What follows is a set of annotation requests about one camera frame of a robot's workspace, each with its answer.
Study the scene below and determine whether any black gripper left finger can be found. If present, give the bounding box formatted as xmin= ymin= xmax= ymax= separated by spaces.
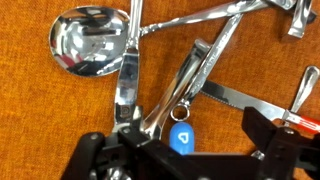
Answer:
xmin=61 ymin=105 xmax=158 ymax=180

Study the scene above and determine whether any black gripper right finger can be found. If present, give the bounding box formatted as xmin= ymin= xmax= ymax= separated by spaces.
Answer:
xmin=241 ymin=106 xmax=320 ymax=180

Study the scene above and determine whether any silver spoon plain handle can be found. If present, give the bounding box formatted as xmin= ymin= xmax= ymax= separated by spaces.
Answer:
xmin=112 ymin=0 xmax=145 ymax=135

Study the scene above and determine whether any orange fabric sofa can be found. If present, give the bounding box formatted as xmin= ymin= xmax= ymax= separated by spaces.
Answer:
xmin=0 ymin=0 xmax=320 ymax=180

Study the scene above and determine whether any engraved silver cutlery piece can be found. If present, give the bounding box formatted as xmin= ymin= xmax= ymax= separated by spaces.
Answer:
xmin=181 ymin=13 xmax=245 ymax=106

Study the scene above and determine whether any plain silver cutlery piece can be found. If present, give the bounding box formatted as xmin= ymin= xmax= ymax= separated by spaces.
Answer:
xmin=142 ymin=39 xmax=212 ymax=140

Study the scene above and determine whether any blue handled kitchen utensil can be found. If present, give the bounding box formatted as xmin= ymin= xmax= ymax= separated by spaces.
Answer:
xmin=168 ymin=103 xmax=195 ymax=157

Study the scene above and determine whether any silver spoon ornate handle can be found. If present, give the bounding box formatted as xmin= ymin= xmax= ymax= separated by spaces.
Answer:
xmin=48 ymin=0 xmax=297 ymax=78

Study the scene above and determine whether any flat silver cutlery handle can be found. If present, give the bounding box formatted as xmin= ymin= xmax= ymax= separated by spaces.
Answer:
xmin=286 ymin=0 xmax=316 ymax=40

